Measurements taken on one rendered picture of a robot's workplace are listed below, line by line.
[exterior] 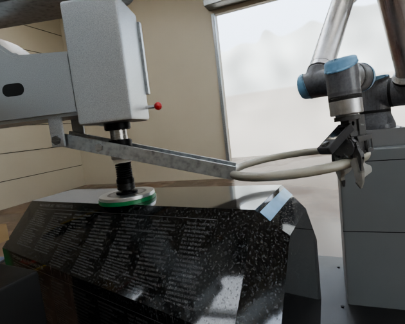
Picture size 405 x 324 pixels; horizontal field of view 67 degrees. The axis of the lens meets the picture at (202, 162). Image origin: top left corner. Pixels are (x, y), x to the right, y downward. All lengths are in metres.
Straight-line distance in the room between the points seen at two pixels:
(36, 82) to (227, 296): 0.95
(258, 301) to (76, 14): 1.04
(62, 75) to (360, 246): 1.59
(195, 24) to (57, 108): 5.35
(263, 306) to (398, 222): 1.12
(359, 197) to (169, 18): 5.56
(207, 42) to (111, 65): 5.16
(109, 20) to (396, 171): 1.43
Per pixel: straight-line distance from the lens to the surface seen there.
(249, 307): 0.81
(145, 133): 6.72
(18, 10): 1.43
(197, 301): 0.85
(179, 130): 6.33
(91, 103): 1.14
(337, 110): 0.96
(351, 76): 0.97
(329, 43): 1.25
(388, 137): 1.81
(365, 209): 1.77
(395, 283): 1.93
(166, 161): 1.11
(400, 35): 1.63
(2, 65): 1.34
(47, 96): 1.23
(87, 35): 1.18
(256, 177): 0.96
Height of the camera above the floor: 1.05
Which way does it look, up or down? 6 degrees down
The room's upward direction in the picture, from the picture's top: 7 degrees counter-clockwise
